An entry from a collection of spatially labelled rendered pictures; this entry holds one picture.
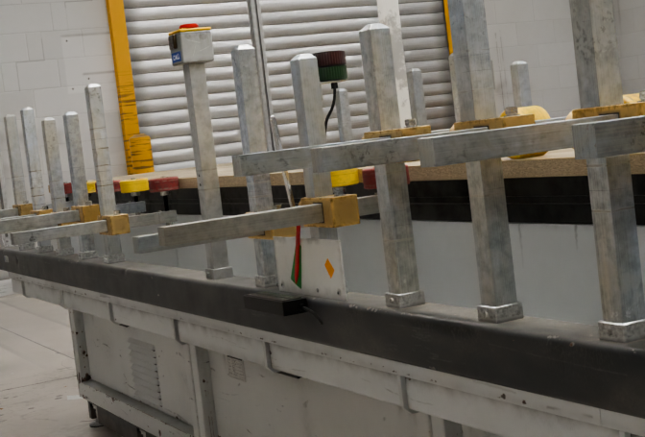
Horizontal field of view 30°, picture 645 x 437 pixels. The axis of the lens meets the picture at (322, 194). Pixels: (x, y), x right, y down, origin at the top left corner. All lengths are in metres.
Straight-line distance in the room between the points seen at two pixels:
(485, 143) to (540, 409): 0.48
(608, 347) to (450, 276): 0.73
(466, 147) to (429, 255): 0.93
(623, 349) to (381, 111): 0.60
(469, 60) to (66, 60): 8.41
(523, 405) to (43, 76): 8.42
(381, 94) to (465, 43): 0.25
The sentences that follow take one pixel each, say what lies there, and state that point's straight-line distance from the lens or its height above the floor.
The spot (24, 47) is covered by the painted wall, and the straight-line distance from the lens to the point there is 9.84.
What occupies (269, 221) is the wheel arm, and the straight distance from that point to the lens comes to 1.96.
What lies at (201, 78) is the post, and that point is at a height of 1.12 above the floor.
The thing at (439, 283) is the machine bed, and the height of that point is 0.69.
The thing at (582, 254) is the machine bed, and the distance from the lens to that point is 1.81.
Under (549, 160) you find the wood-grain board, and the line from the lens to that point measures 1.82.
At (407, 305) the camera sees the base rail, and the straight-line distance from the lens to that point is 1.83.
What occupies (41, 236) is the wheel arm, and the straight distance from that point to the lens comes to 3.12.
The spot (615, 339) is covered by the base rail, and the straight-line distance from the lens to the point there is 1.43.
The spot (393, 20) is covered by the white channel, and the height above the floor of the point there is 1.29.
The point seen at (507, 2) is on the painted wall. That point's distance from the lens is 11.86.
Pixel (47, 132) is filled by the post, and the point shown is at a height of 1.07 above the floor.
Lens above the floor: 0.98
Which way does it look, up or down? 3 degrees down
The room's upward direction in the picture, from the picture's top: 7 degrees counter-clockwise
